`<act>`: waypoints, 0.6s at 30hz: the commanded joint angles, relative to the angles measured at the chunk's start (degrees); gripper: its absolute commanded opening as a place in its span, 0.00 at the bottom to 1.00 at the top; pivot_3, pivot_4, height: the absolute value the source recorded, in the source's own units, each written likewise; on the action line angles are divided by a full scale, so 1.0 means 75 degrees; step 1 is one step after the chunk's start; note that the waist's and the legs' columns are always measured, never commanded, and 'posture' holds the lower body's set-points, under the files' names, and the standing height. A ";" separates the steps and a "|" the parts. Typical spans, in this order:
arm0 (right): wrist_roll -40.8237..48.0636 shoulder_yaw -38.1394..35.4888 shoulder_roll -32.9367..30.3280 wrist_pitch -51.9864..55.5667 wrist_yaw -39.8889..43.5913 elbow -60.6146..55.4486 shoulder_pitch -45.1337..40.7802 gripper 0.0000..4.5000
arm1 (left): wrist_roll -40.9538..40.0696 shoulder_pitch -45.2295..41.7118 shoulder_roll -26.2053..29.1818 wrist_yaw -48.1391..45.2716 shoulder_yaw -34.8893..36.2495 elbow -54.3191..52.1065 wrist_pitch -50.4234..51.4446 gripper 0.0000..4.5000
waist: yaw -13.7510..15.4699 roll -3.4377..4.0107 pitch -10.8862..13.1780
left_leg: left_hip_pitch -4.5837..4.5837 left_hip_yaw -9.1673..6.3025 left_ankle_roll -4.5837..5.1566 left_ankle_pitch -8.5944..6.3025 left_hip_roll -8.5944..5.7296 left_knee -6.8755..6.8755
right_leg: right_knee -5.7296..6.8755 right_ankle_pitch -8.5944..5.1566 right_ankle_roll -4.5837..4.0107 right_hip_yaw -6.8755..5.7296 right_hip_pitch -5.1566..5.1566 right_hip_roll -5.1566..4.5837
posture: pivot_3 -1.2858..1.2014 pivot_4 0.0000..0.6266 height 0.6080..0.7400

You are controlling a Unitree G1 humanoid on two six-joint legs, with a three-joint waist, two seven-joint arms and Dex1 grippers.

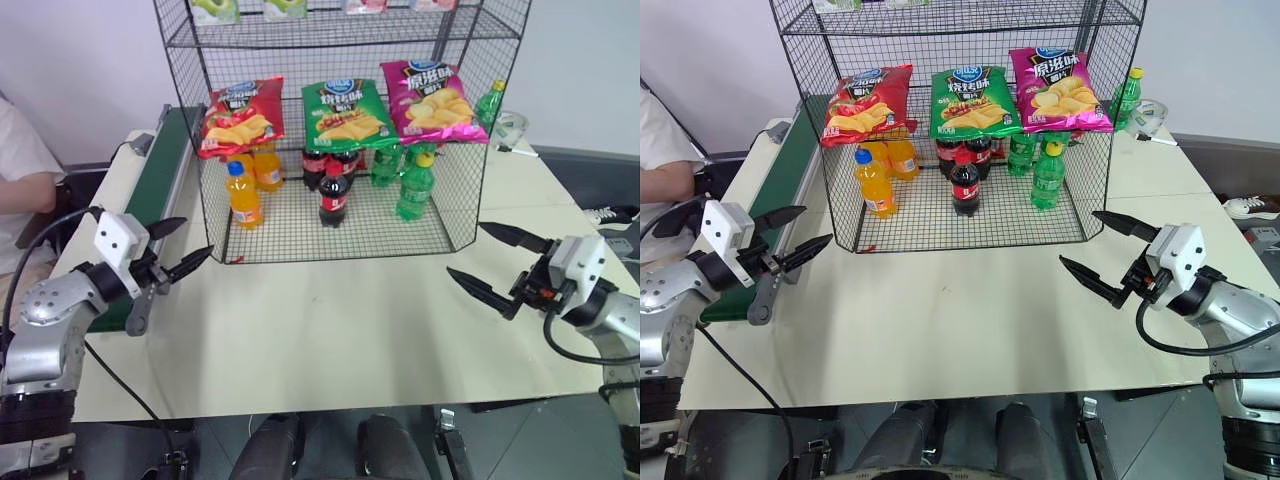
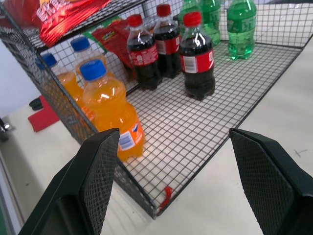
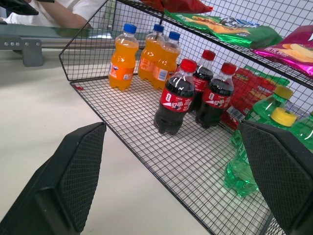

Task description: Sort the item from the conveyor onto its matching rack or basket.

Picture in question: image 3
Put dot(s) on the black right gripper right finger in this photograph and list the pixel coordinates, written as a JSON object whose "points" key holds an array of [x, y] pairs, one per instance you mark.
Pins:
{"points": [[281, 171]]}

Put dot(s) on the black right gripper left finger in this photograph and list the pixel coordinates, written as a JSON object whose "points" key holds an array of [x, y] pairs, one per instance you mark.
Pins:
{"points": [[66, 181]]}

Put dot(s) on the green conveyor belt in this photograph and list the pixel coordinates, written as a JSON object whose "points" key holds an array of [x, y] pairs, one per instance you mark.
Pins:
{"points": [[44, 30]]}

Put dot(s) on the green soda bottle yellow cap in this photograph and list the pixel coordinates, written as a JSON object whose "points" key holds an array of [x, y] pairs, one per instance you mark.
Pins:
{"points": [[240, 166], [266, 105]]}

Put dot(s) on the red chip bag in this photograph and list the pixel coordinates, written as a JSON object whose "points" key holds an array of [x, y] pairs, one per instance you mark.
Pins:
{"points": [[249, 95]]}

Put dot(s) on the cola bottle red cap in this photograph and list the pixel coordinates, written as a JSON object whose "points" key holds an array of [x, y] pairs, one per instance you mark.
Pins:
{"points": [[174, 98], [201, 76], [216, 98]]}

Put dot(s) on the magenta chip bag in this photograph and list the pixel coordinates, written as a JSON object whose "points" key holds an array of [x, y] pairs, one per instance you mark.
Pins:
{"points": [[288, 52]]}

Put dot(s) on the orange soda bottle blue cap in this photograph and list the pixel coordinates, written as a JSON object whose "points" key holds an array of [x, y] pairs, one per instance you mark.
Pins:
{"points": [[122, 62], [166, 62], [148, 55]]}

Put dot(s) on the green chip bag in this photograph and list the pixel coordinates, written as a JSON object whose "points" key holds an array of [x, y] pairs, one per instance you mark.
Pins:
{"points": [[220, 27]]}

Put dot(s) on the person in white shirt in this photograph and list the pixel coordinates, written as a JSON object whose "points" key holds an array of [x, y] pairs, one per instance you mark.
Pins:
{"points": [[49, 13]]}

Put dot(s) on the red snack bag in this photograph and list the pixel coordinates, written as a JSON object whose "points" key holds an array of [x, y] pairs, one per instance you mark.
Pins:
{"points": [[181, 5]]}

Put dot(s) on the grey conveyor frame bracket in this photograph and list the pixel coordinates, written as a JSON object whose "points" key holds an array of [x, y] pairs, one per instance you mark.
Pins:
{"points": [[22, 47]]}

